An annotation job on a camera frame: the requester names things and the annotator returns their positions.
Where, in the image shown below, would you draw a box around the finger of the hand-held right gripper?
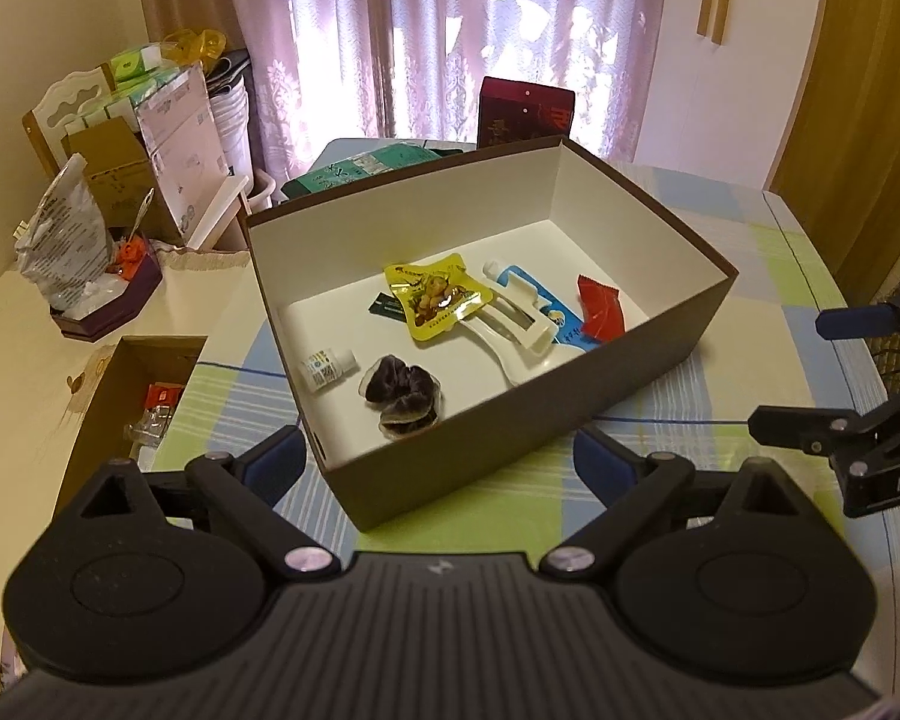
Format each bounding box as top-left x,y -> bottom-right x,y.
816,283 -> 900,350
748,403 -> 882,460

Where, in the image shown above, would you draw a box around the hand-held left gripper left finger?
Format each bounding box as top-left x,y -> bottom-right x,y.
79,425 -> 340,577

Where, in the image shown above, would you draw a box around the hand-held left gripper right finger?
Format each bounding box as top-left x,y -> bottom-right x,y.
538,426 -> 803,578

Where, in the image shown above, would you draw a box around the small white bottle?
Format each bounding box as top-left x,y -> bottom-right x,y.
300,347 -> 358,394

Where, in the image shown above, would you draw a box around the brown cardboard box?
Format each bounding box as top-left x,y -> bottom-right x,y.
241,135 -> 740,533

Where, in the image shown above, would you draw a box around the white plastic spoon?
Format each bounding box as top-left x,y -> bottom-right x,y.
471,307 -> 593,388

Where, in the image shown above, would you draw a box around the dark dried fruit packet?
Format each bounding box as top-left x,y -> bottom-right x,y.
358,355 -> 445,440

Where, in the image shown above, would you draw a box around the red snack packet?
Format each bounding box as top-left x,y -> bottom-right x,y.
576,275 -> 628,347

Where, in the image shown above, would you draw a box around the yellow snack packet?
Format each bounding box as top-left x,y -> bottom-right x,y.
384,255 -> 496,346

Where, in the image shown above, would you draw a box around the plaid tablecloth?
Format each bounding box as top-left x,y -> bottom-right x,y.
150,139 -> 900,698

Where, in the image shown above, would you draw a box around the open wooden drawer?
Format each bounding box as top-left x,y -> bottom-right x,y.
66,335 -> 209,485

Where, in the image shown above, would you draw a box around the dark wooden tray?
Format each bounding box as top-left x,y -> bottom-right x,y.
49,236 -> 166,340

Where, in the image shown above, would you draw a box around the orange small item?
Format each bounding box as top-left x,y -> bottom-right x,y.
116,236 -> 149,276

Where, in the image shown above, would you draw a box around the white board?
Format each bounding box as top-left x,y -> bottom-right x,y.
186,178 -> 251,251

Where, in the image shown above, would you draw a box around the white wardrobe door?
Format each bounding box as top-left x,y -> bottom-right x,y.
630,0 -> 833,190

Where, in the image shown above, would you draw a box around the green packet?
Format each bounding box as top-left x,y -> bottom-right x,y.
281,141 -> 455,200

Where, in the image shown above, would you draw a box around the clear plastic bag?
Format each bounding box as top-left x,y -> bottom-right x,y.
13,154 -> 115,314

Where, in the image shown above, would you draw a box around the white printed carton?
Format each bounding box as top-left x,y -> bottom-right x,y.
135,64 -> 220,242

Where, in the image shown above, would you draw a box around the brown carton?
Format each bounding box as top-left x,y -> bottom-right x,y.
22,109 -> 160,242

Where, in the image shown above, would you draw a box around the white buckets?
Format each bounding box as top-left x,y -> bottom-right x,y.
208,51 -> 254,175

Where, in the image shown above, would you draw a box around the dark red box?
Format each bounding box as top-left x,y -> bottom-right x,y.
477,77 -> 577,152

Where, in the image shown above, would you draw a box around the green tissue packs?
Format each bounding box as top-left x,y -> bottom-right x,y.
107,45 -> 167,104

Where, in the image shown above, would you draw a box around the white chair back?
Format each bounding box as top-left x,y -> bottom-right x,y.
32,67 -> 115,145

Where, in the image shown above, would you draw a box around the yellow plastic bag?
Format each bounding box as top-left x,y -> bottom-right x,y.
160,28 -> 227,65

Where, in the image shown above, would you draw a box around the pink curtain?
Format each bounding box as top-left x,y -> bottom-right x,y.
131,0 -> 672,170

